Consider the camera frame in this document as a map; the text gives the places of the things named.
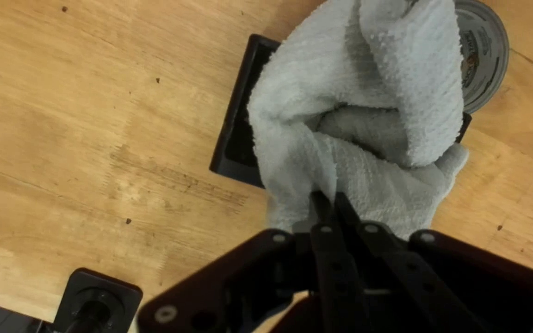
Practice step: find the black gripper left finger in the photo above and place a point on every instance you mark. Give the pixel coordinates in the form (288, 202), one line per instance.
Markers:
(334, 278)

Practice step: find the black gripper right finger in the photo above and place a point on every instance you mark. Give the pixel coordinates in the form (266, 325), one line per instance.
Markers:
(421, 284)

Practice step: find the black mesh box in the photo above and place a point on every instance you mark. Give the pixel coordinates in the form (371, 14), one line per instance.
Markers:
(240, 141)

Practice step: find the grey duct tape roll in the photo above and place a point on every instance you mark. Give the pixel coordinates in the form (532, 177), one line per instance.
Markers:
(486, 56)

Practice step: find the black pole stand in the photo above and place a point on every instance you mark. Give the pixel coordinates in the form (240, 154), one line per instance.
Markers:
(97, 302)

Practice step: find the white terry towel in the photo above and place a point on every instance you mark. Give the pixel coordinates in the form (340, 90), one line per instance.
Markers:
(416, 93)

